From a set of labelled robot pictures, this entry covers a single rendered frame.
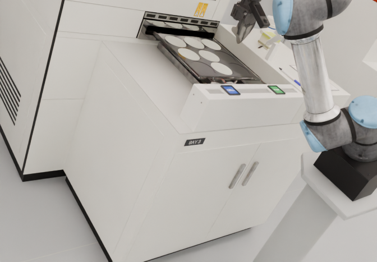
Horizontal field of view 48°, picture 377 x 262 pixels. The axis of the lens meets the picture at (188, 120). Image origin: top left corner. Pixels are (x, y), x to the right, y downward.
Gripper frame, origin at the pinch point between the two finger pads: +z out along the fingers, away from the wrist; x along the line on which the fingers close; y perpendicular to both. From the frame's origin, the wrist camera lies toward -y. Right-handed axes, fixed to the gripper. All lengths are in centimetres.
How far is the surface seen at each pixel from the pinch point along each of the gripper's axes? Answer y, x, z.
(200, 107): -25.6, 41.9, 6.9
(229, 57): 8.6, -7.9, 13.9
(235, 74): -5.3, 1.6, 12.7
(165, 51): 23.4, 17.7, 16.8
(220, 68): -0.2, 6.4, 12.2
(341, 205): -74, 12, 20
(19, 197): 31, 76, 94
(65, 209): 17, 60, 96
